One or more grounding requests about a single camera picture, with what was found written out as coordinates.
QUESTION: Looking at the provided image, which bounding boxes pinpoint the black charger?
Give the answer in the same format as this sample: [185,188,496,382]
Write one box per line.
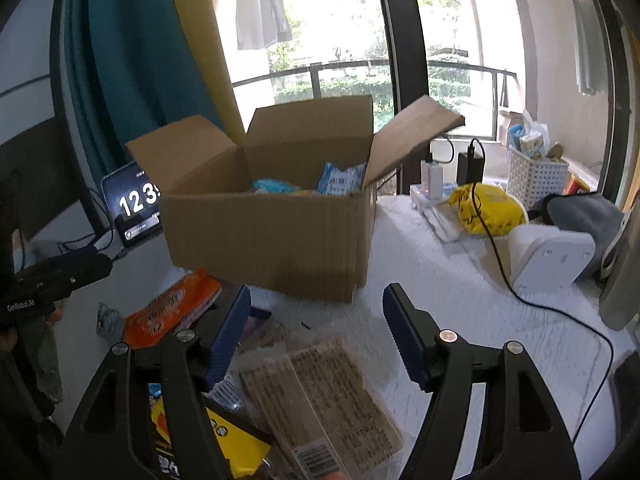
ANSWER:
[456,150,486,186]

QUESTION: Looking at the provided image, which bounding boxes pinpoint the clear wafer biscuit pack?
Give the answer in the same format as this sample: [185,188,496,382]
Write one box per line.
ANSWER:
[237,340,405,480]

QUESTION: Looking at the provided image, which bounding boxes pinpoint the teal curtain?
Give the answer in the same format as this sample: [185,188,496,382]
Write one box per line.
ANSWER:
[65,0,226,181]

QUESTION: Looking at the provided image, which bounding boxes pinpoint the yellow black snack packet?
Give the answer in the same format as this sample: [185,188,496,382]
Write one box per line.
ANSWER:
[150,400,273,480]

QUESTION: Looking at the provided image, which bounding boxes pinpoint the hanging grey towel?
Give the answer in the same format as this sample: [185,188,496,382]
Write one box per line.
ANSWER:
[570,0,598,96]

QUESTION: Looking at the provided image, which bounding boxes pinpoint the white charger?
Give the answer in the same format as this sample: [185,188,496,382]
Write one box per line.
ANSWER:
[420,160,443,198]

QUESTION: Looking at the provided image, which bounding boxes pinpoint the yellow plastic bag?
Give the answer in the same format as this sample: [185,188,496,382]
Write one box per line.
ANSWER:
[446,183,529,237]

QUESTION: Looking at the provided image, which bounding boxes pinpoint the small pale packet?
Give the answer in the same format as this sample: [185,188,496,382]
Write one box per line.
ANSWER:
[96,302,126,343]

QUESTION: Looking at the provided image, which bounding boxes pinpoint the blue white packet in basket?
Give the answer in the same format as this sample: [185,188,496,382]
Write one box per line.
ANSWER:
[507,122,551,161]

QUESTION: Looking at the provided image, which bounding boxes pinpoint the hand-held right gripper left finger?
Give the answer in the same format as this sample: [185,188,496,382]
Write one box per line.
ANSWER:
[60,284,253,480]

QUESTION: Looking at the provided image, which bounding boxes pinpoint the black cable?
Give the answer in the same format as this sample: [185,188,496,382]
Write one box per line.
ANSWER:
[467,182,615,443]

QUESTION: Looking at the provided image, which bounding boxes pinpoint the orange snack packet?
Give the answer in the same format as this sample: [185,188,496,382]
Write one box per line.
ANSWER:
[122,267,222,350]

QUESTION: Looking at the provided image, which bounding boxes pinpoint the white plastic basket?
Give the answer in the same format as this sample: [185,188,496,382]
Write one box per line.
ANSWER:
[506,145,571,211]

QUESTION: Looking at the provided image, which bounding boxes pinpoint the hanging grey shirt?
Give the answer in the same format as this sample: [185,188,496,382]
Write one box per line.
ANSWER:
[235,0,293,52]

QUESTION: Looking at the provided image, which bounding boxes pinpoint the steel tumbler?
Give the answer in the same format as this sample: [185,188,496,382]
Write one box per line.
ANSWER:
[597,210,640,332]

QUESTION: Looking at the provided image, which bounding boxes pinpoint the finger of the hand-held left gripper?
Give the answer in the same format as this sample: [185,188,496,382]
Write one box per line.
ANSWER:
[47,248,113,293]

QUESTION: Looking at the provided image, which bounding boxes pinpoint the white power strip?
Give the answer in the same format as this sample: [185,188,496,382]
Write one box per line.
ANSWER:
[410,182,463,243]

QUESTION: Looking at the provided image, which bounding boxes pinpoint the black window frame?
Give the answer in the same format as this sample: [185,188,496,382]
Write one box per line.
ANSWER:
[372,0,431,196]

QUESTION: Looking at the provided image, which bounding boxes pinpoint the yellow curtain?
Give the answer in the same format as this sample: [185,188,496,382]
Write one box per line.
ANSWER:
[167,0,248,146]

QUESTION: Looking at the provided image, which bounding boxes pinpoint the blue white snack packet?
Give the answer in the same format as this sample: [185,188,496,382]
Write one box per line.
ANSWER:
[316,161,367,196]

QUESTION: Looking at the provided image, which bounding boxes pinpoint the black digital clock display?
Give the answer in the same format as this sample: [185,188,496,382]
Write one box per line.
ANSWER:
[101,161,165,248]

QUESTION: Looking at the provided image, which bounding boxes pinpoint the black balcony railing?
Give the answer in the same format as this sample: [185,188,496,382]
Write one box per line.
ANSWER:
[232,59,518,111]

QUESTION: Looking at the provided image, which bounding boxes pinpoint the white box device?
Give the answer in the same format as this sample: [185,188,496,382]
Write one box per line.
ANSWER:
[507,225,597,293]

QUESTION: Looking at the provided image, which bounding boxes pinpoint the brown cardboard box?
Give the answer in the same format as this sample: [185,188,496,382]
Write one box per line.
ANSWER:
[125,94,467,304]

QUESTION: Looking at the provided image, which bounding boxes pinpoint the black clock cables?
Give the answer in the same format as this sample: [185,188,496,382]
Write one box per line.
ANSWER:
[57,187,126,261]

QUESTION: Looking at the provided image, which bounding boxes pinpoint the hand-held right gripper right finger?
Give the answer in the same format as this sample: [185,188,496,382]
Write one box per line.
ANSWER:
[382,282,581,480]

